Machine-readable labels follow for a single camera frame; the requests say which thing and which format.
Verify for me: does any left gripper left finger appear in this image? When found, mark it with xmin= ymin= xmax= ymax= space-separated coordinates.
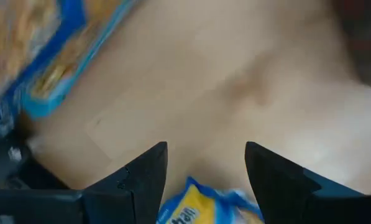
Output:
xmin=81 ymin=141 xmax=168 ymax=224

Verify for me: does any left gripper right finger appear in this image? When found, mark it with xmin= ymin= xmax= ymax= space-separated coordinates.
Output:
xmin=244 ymin=141 xmax=369 ymax=224

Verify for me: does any light blue Maruchan ramen pack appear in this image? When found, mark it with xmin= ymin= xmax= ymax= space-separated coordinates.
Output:
xmin=19 ymin=0 xmax=137 ymax=120

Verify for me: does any black aluminium table frame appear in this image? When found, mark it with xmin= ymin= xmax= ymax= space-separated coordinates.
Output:
xmin=0 ymin=130 xmax=70 ymax=191

